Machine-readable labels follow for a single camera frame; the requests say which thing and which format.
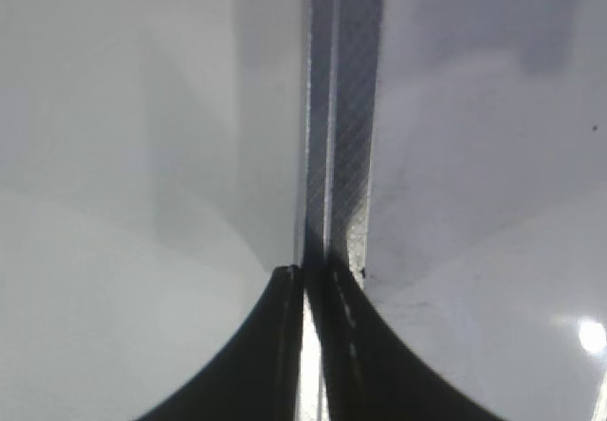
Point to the whiteboard with aluminium frame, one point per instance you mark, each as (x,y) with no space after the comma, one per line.
(455,162)

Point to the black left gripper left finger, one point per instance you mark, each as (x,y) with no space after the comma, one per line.
(255,375)

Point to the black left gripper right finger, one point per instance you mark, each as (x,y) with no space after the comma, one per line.
(369,373)

